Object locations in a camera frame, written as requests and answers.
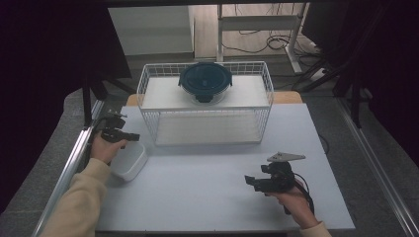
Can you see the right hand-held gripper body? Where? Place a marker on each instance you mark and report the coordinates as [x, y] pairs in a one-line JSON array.
[[280, 176]]

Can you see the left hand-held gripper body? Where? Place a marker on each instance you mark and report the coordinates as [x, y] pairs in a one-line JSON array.
[[112, 126]]

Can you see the white rectangular lidded container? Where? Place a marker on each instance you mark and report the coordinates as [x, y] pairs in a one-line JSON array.
[[130, 161]]

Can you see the round container with blue lid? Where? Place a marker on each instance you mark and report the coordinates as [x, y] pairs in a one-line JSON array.
[[204, 79]]

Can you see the person's left hand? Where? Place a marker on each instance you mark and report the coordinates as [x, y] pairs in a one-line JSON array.
[[104, 148]]

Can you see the person's right hand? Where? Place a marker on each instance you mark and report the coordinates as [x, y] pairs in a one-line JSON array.
[[293, 205]]

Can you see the black metal stand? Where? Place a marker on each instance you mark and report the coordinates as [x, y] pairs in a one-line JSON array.
[[87, 102], [354, 105]]

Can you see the wooden table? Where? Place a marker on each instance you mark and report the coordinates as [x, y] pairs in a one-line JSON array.
[[286, 97]]

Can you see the dark curtain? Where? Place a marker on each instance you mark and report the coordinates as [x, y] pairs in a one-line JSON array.
[[388, 65], [42, 65]]

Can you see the white cabinet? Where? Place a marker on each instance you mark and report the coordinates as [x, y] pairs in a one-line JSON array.
[[151, 29]]

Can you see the aluminium rail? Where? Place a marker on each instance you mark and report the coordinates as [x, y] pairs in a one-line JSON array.
[[375, 154], [66, 171]]

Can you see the white desk frame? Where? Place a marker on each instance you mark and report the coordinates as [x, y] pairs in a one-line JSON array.
[[257, 23]]

